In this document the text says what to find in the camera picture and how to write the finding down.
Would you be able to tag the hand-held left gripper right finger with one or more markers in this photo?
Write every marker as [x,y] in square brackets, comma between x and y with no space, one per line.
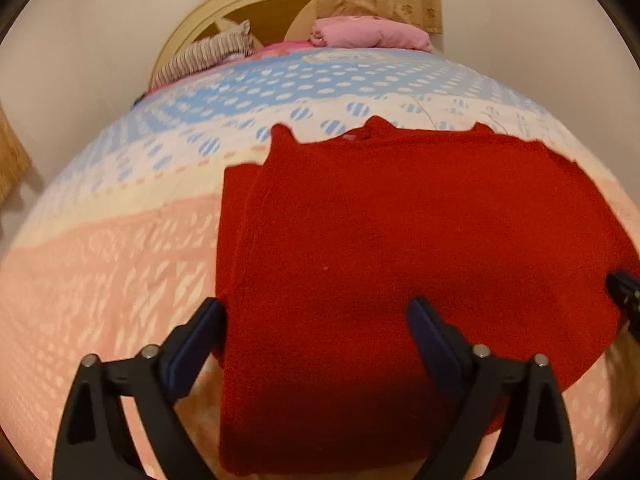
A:
[435,347]

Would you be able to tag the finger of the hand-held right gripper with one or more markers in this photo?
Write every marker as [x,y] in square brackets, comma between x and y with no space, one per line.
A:
[625,292]

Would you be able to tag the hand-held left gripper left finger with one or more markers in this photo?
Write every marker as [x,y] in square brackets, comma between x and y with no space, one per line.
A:
[195,347]

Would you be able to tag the red knitted sweater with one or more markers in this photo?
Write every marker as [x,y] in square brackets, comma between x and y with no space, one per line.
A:
[400,240]

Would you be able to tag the polka dot blanket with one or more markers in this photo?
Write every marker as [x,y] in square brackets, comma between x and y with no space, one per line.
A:
[125,260]

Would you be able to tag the wooden furniture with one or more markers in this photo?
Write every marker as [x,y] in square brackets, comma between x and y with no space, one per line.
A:
[11,155]

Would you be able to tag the striped pillow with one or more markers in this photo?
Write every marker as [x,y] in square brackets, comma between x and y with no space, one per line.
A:
[200,55]

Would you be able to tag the pink bedsheet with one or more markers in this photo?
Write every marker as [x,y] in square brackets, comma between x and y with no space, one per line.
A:
[280,48]

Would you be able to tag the pink pillow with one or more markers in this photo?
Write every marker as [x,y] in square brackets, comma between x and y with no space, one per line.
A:
[365,34]

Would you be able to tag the cream wooden headboard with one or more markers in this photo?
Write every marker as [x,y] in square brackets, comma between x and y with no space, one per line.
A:
[270,10]

